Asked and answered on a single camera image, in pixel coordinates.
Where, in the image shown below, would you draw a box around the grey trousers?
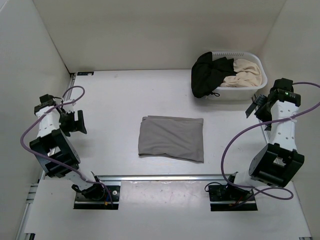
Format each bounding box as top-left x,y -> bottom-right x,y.
138,115 -> 204,163

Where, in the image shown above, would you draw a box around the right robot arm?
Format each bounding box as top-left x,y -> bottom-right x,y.
224,78 -> 305,200

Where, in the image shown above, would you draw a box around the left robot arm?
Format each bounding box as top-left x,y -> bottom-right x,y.
29,105 -> 106,201

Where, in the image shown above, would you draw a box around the beige trousers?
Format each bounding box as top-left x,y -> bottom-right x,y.
220,59 -> 262,88

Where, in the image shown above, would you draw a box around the black trousers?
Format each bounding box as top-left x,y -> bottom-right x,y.
191,52 -> 236,99

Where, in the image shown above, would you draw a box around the white laundry basket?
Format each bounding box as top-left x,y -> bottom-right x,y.
206,51 -> 268,101

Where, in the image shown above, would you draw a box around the black label sticker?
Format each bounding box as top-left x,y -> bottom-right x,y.
77,71 -> 94,76

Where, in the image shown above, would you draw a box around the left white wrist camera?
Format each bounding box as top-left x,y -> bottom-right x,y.
61,99 -> 75,113

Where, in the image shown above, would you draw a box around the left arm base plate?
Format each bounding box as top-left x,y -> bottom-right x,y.
73,185 -> 121,210

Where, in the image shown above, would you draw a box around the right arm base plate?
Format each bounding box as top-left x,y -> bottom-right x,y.
204,182 -> 258,212

